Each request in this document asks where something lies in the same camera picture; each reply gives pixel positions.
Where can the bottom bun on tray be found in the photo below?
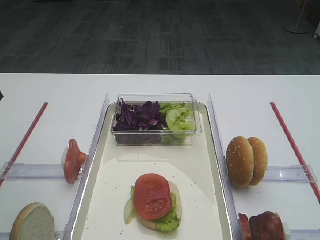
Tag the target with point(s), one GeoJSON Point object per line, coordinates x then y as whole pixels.
{"type": "Point", "coordinates": [172, 220]}

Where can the white metal tray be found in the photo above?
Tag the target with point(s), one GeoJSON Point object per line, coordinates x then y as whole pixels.
{"type": "Point", "coordinates": [115, 169]}

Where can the white pusher block right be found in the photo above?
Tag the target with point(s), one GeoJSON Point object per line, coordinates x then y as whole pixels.
{"type": "Point", "coordinates": [287, 231]}

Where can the lettuce leaf on bun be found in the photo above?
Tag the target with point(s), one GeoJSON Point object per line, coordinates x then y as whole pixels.
{"type": "Point", "coordinates": [129, 210]}

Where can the red rail strip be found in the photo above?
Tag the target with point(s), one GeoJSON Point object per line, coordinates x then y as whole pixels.
{"type": "Point", "coordinates": [295, 147]}
{"type": "Point", "coordinates": [13, 159]}

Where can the right red rail strip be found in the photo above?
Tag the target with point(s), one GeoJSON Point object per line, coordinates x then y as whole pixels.
{"type": "Point", "coordinates": [295, 147]}

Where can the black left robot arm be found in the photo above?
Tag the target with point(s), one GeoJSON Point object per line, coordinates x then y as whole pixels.
{"type": "Point", "coordinates": [1, 96]}

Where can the clear bun half track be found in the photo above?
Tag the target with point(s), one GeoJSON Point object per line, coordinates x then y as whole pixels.
{"type": "Point", "coordinates": [59, 235]}

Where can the left red rail strip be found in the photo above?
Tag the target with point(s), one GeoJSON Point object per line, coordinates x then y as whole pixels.
{"type": "Point", "coordinates": [13, 159]}

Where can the front sesame bun top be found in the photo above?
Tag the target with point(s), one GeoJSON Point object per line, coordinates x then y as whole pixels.
{"type": "Point", "coordinates": [240, 162]}

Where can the dark meat patty stack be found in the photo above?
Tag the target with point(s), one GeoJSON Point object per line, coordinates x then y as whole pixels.
{"type": "Point", "coordinates": [267, 226]}

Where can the shredded purple cabbage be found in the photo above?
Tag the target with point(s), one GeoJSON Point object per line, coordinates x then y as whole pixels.
{"type": "Point", "coordinates": [133, 118]}

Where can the clear plastic salad container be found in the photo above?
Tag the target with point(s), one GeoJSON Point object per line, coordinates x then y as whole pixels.
{"type": "Point", "coordinates": [140, 99]}

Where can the bun half cut face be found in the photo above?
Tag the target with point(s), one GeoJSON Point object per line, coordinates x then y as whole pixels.
{"type": "Point", "coordinates": [34, 222]}

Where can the sesame bun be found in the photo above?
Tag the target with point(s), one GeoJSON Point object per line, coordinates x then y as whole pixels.
{"type": "Point", "coordinates": [260, 158]}
{"type": "Point", "coordinates": [240, 162]}

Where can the green lettuce in container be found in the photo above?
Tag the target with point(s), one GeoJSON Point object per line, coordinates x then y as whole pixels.
{"type": "Point", "coordinates": [178, 119]}

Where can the front meat patty slice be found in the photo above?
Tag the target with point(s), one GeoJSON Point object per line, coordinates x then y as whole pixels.
{"type": "Point", "coordinates": [245, 226]}

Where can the tomato slice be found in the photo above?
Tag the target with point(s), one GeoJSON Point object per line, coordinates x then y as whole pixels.
{"type": "Point", "coordinates": [152, 196]}
{"type": "Point", "coordinates": [74, 161]}

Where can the white floor stand base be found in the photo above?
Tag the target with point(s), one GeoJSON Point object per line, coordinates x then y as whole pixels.
{"type": "Point", "coordinates": [299, 27]}

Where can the clear meat pusher track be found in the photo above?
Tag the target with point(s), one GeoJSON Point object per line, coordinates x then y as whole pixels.
{"type": "Point", "coordinates": [302, 234]}

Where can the clear sesame bun track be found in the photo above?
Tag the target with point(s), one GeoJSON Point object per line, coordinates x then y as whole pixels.
{"type": "Point", "coordinates": [290, 174]}

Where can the rear sesame bun top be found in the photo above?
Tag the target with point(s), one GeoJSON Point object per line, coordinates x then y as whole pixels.
{"type": "Point", "coordinates": [260, 158]}

